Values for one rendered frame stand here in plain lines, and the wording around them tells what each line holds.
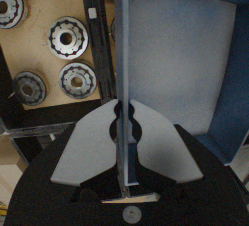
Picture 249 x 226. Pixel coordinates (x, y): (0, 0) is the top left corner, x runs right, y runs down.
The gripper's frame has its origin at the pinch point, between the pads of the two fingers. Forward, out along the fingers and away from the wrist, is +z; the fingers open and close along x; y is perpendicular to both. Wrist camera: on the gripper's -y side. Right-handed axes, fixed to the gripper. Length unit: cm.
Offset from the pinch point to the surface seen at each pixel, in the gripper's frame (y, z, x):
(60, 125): 16.0, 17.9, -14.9
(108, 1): -12.2, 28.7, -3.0
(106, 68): 2.2, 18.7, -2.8
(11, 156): 36, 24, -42
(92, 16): -7.9, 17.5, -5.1
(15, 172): 41, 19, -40
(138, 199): 71, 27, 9
